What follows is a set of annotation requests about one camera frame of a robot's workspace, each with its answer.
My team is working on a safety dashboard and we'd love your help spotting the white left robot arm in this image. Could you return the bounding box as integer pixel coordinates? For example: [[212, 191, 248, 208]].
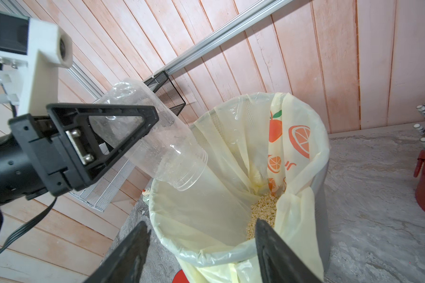
[[0, 103, 159, 206]]

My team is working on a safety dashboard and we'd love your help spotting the grey trash bin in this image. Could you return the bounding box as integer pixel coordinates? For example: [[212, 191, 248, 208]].
[[310, 163, 331, 272]]

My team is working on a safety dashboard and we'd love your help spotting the cream trash bag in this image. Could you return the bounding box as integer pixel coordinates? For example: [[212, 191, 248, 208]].
[[149, 93, 330, 283]]

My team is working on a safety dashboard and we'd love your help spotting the red lidded oatmeal jar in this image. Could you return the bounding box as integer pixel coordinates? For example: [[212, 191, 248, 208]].
[[96, 79, 208, 191]]

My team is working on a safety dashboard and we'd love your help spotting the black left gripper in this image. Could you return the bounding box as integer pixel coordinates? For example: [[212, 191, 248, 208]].
[[8, 103, 159, 196]]

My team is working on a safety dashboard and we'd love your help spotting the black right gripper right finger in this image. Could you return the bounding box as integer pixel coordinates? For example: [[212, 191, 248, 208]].
[[255, 219, 321, 283]]

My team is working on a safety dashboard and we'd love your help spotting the white wire mesh shelf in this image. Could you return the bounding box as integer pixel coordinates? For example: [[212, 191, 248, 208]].
[[69, 157, 135, 212]]

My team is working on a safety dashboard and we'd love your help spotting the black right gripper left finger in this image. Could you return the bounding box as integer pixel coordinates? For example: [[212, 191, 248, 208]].
[[85, 221, 151, 283]]

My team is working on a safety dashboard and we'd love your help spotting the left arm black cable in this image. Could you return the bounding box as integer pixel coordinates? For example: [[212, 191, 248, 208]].
[[0, 196, 58, 257]]

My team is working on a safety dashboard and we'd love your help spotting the black wire mesh basket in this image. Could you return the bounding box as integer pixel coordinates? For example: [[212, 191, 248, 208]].
[[144, 71, 186, 116]]

